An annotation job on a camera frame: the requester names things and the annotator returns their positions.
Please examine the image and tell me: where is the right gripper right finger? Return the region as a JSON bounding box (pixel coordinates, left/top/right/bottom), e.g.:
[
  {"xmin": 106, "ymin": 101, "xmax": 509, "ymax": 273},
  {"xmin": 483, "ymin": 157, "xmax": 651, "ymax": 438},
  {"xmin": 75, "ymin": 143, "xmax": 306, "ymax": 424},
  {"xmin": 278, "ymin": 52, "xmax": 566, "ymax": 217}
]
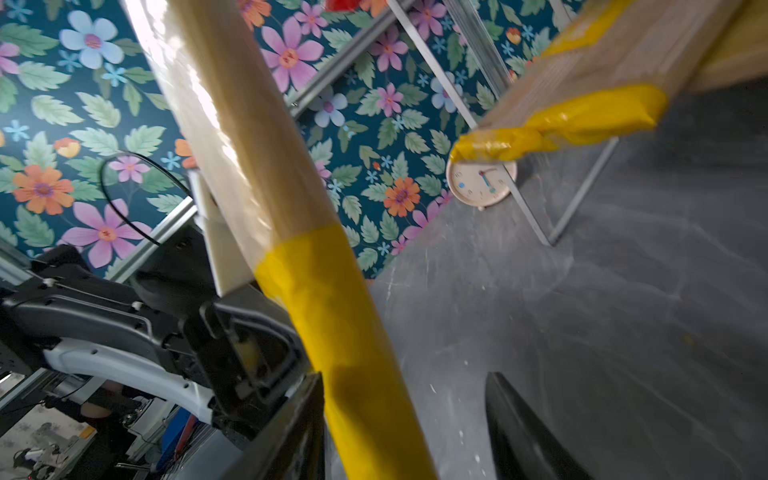
[{"xmin": 485, "ymin": 372, "xmax": 591, "ymax": 480}]

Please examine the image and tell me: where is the pink round alarm clock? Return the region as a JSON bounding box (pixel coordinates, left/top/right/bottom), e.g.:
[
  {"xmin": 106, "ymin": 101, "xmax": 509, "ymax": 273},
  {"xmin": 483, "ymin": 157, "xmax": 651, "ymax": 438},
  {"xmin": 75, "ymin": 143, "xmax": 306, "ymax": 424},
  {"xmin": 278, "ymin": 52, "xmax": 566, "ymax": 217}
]
[{"xmin": 446, "ymin": 162, "xmax": 517, "ymax": 210}]

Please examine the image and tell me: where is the yellow wooden two-tier shelf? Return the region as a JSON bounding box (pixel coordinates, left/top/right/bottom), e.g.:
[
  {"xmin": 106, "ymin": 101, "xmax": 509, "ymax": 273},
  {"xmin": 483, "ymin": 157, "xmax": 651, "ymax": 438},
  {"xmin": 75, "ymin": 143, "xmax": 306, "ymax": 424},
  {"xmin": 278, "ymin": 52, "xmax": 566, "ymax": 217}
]
[{"xmin": 383, "ymin": 0, "xmax": 768, "ymax": 248}]

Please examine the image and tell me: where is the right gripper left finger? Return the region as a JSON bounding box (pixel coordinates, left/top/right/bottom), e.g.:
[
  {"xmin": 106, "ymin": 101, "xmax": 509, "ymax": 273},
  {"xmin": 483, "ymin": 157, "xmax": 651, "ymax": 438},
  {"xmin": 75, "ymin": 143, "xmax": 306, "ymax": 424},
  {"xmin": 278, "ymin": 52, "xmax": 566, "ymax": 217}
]
[{"xmin": 224, "ymin": 373, "xmax": 326, "ymax": 480}]

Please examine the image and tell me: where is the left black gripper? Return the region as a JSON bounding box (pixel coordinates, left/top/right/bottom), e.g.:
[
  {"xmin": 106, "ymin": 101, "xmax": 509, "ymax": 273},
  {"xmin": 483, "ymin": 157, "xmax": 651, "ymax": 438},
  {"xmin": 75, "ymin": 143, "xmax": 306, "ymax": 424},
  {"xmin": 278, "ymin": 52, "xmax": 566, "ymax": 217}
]
[{"xmin": 130, "ymin": 226, "xmax": 309, "ymax": 447}]

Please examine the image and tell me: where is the yellow pasta bag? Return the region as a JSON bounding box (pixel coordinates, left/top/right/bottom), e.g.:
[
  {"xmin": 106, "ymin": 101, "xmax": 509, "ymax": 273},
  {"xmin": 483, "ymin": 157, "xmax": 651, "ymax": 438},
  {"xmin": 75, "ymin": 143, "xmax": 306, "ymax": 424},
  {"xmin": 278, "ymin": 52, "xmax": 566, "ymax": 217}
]
[
  {"xmin": 450, "ymin": 0, "xmax": 742, "ymax": 163},
  {"xmin": 124, "ymin": 1, "xmax": 437, "ymax": 479}
]

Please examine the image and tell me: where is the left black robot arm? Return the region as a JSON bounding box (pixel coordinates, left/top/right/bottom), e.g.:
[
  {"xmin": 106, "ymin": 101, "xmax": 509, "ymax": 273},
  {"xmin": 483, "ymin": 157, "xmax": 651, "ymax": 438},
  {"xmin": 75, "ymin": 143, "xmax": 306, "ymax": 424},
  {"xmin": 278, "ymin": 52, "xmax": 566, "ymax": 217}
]
[{"xmin": 1, "ymin": 227, "xmax": 308, "ymax": 445}]

